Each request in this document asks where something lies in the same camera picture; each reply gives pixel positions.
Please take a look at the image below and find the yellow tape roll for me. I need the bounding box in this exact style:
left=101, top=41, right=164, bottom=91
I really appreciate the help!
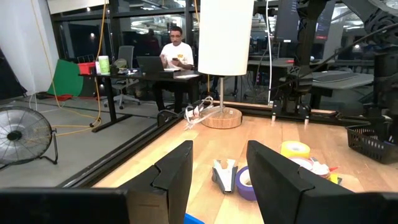
left=280, top=140, right=311, bottom=159

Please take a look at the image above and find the blue plastic basket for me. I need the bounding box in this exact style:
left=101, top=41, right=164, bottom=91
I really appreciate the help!
left=183, top=213, right=205, bottom=224

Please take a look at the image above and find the grey office chair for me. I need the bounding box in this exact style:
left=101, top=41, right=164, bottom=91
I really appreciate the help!
left=104, top=45, right=141, bottom=110

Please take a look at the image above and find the grey desk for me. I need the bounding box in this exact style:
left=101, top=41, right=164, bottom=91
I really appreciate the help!
left=247, top=57, right=376, bottom=110

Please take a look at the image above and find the black desk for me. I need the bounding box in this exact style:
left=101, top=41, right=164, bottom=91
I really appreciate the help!
left=79, top=70, right=201, bottom=133

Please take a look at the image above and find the yellow extension cable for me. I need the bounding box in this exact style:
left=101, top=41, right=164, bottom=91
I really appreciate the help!
left=30, top=0, right=108, bottom=138

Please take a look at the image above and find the black plastic basket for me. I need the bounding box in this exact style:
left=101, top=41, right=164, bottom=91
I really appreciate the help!
left=345, top=123, right=398, bottom=165

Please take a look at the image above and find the grey metal fan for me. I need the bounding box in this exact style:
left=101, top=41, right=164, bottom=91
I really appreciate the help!
left=0, top=105, right=59, bottom=170

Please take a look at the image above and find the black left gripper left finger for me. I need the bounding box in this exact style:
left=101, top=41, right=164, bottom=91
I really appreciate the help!
left=119, top=139, right=194, bottom=224

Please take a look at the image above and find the purple-blue tape roll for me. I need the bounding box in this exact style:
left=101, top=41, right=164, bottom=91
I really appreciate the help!
left=235, top=166, right=257, bottom=202

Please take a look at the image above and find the grey staple remover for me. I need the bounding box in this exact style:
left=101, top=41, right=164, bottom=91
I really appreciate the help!
left=211, top=159, right=239, bottom=194

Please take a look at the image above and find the person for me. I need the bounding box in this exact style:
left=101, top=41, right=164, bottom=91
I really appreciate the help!
left=154, top=26, right=200, bottom=112

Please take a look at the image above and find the red storage box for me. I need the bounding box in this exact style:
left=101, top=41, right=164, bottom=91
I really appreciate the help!
left=77, top=62, right=96, bottom=75

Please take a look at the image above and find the pink tape roll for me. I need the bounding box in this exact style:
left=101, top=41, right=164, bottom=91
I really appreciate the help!
left=288, top=156, right=315, bottom=172

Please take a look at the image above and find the green folding backdrop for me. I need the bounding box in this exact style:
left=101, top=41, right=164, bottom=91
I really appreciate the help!
left=47, top=58, right=84, bottom=97

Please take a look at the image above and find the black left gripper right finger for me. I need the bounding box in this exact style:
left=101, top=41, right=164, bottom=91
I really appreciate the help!
left=246, top=139, right=354, bottom=224

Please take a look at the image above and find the black table frame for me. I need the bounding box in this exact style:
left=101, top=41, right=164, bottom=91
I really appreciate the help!
left=57, top=100, right=392, bottom=189

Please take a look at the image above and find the pink staple remover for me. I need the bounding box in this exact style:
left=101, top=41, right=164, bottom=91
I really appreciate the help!
left=310, top=157, right=331, bottom=179

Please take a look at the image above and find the dark laptop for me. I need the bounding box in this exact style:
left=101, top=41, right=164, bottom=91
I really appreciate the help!
left=136, top=55, right=165, bottom=75

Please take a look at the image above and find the white shade wooden base lamp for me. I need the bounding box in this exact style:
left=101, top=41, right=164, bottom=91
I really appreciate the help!
left=198, top=0, right=255, bottom=129

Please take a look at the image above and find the white hanging cable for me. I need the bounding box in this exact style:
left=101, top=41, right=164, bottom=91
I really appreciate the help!
left=265, top=0, right=274, bottom=106

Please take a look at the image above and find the black panel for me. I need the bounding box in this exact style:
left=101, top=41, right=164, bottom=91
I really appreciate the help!
left=0, top=46, right=28, bottom=101

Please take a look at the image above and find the green wipes canister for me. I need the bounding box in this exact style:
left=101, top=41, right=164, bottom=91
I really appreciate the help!
left=98, top=55, right=111, bottom=75

